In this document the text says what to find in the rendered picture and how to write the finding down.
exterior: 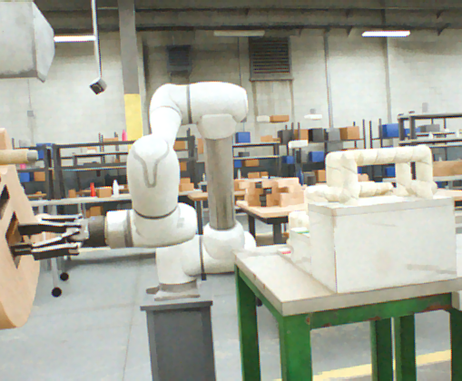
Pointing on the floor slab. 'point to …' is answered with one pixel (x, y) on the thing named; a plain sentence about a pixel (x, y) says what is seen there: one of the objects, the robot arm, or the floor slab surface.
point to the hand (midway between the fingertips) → (17, 239)
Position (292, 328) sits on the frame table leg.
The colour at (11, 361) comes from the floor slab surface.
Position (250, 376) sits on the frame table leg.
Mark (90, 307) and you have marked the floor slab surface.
